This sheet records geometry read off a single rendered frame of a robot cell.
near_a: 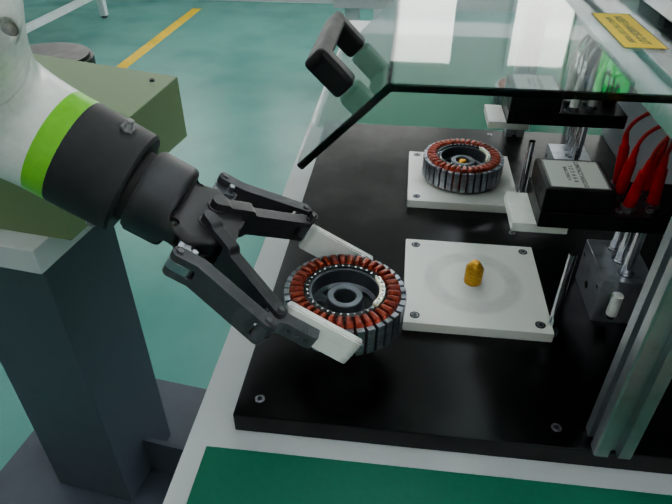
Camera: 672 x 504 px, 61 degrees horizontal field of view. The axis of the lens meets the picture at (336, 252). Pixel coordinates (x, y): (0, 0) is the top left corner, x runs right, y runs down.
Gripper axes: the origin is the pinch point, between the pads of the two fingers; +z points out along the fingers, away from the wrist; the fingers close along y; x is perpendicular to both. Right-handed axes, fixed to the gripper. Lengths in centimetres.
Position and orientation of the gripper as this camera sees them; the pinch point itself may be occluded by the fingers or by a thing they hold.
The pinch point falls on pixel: (342, 296)
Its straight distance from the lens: 53.1
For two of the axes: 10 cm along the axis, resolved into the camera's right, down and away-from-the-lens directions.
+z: 8.5, 4.8, 2.1
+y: -1.3, 5.8, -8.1
